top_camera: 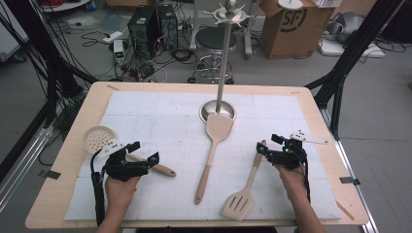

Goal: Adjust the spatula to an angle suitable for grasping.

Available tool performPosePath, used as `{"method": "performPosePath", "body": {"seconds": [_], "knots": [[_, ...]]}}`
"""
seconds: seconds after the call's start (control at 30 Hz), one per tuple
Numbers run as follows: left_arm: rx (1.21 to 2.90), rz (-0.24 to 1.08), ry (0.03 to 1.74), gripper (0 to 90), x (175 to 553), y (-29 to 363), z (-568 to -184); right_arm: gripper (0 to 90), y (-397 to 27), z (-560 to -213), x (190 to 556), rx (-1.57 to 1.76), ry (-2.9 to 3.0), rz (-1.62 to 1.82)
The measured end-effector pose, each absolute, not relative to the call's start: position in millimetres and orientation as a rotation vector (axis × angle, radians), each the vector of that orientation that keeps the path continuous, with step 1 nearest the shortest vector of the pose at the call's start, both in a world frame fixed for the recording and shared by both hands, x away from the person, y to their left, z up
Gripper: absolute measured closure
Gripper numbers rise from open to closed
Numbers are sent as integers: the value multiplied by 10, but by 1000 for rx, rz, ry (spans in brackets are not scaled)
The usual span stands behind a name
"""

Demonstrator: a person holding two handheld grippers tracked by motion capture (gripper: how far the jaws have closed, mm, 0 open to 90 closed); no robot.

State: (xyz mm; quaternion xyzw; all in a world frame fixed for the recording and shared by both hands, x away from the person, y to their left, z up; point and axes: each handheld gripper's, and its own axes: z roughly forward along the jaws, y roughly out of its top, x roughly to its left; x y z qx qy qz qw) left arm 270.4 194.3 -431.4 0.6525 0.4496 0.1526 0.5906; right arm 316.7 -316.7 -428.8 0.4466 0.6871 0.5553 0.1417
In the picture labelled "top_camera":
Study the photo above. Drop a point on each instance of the white gridded mat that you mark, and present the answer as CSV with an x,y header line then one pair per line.
x,y
181,145

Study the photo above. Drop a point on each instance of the white round disc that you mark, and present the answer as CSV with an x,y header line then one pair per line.
x,y
290,3

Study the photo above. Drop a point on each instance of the person's right hand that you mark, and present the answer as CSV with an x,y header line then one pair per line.
x,y
293,183

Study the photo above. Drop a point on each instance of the person's left hand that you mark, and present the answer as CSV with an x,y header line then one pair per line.
x,y
121,192

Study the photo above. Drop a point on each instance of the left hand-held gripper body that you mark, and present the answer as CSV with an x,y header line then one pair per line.
x,y
124,166

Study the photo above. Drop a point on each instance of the aluminium rail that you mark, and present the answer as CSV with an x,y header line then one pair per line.
x,y
353,181
22,161

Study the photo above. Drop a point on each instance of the thin wooden stick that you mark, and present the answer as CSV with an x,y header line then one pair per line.
x,y
345,211

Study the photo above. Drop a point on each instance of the brown cardboard box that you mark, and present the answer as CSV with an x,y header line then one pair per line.
x,y
291,29

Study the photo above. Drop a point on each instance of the beige slotted spatula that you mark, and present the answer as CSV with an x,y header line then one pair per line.
x,y
239,204

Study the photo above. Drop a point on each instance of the large black computer tower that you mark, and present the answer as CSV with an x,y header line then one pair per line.
x,y
142,32

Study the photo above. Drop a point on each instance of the beige solid spatula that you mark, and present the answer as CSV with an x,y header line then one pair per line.
x,y
218,127

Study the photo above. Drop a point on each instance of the beige skimmer spoon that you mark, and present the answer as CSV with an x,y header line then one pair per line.
x,y
98,139

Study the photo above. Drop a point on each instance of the black metal frame stand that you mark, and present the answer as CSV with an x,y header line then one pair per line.
x,y
51,64
353,51

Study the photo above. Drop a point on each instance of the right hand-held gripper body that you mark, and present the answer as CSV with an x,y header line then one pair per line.
x,y
288,155

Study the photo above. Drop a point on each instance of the silver crumpled bag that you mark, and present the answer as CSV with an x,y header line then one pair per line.
x,y
348,24

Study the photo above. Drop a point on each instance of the white power supply unit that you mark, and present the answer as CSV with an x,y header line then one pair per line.
x,y
118,51

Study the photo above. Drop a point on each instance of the narrow black computer tower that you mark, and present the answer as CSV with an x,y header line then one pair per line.
x,y
169,26

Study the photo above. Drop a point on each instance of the white power strip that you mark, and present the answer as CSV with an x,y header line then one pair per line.
x,y
112,36

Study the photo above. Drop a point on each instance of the black tape strip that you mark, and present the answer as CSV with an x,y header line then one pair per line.
x,y
52,174
350,181

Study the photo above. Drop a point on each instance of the metal utensil rack stand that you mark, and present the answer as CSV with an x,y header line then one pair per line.
x,y
223,64

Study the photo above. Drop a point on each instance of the black round stool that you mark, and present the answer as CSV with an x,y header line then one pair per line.
x,y
212,40

